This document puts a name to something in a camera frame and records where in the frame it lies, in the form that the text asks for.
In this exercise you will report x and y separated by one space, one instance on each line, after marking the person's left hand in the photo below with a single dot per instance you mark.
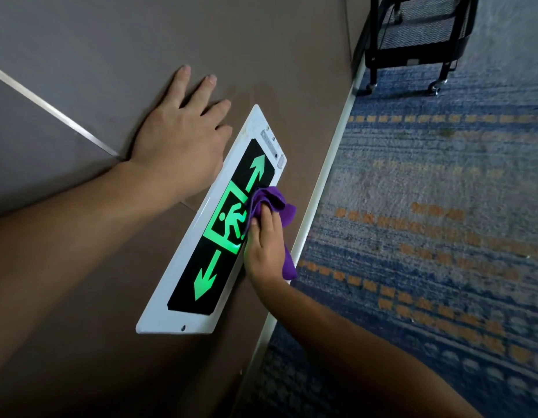
177 147

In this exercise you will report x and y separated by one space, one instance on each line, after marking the person's right hand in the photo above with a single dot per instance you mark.
264 252

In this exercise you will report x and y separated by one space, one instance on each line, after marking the purple microfibre cloth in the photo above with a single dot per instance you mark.
273 200

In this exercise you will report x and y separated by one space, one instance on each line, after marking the white green emergency exit sign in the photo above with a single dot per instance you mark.
195 296

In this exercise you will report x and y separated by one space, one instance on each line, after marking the person's left forearm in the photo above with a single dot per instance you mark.
64 256

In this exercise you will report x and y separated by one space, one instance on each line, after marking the person's right forearm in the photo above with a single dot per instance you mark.
360 361

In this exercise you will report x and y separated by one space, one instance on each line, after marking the white baseboard strip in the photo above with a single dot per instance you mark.
314 200

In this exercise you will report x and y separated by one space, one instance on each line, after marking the black mesh utility cart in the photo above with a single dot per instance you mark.
408 56

